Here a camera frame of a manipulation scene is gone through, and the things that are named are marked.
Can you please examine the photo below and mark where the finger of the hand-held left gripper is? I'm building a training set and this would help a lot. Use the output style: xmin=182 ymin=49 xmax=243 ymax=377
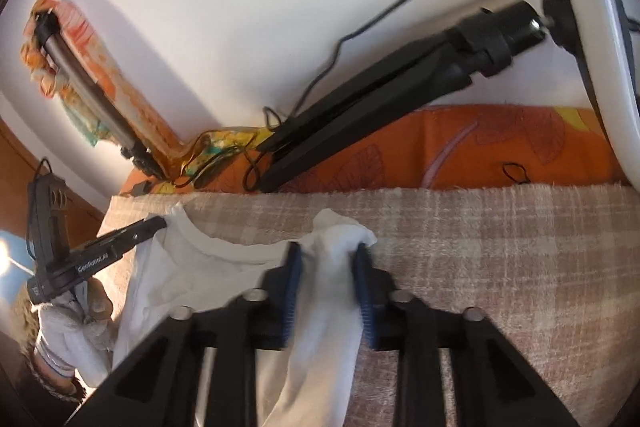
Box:
xmin=99 ymin=215 xmax=169 ymax=252

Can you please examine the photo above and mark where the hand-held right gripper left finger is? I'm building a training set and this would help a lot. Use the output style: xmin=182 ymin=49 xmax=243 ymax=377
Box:
xmin=65 ymin=241 xmax=306 ymax=427

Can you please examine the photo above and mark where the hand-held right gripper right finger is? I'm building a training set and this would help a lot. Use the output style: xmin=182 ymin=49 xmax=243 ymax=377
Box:
xmin=352 ymin=242 xmax=581 ymax=427

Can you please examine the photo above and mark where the white t-shirt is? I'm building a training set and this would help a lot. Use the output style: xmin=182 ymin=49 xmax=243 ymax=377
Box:
xmin=112 ymin=202 xmax=379 ymax=427

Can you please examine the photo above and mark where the colourful orange scarf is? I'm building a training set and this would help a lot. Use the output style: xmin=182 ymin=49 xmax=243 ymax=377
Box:
xmin=19 ymin=0 xmax=282 ymax=194

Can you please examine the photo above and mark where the orange leaf-print bed sheet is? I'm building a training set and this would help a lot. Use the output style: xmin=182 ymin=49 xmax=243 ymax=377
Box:
xmin=119 ymin=104 xmax=632 ymax=198

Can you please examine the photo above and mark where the beige plaid blanket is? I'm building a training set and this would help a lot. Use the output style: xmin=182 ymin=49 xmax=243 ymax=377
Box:
xmin=96 ymin=183 xmax=640 ymax=427

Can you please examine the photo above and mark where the silver folded tripod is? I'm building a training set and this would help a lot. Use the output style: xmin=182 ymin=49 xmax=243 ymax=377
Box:
xmin=34 ymin=9 xmax=167 ymax=180

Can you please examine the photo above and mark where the black cable loop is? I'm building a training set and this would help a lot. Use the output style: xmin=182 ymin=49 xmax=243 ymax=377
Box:
xmin=501 ymin=161 xmax=532 ymax=184

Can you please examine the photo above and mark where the black ring light stand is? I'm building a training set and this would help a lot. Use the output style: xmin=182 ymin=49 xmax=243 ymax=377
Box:
xmin=257 ymin=0 xmax=549 ymax=194

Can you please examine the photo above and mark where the black ring light cable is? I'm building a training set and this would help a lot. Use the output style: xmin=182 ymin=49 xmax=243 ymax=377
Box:
xmin=242 ymin=0 xmax=549 ymax=194

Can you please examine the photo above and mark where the white ring light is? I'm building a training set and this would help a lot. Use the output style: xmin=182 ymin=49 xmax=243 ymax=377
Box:
xmin=541 ymin=0 xmax=640 ymax=191

